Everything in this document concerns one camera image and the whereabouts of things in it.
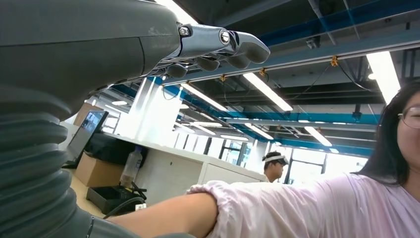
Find person with white headset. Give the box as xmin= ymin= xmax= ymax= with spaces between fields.
xmin=262 ymin=151 xmax=290 ymax=183

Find black monitor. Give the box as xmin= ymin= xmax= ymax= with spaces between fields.
xmin=62 ymin=110 xmax=109 ymax=169

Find cardboard box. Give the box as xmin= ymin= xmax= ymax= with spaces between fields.
xmin=74 ymin=152 xmax=125 ymax=188

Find fluorescent ceiling light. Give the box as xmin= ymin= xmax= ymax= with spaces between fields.
xmin=180 ymin=82 xmax=229 ymax=113
xmin=243 ymin=72 xmax=294 ymax=113
xmin=304 ymin=126 xmax=333 ymax=147
xmin=366 ymin=51 xmax=402 ymax=105

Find clear plastic bottle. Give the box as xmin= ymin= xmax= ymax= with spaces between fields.
xmin=119 ymin=146 xmax=143 ymax=188

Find black tray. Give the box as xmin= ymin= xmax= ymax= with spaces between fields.
xmin=86 ymin=183 xmax=147 ymax=216

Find white counter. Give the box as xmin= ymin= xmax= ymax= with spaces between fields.
xmin=59 ymin=121 xmax=268 ymax=206

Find eyeglasses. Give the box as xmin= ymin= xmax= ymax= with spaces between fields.
xmin=398 ymin=107 xmax=420 ymax=129

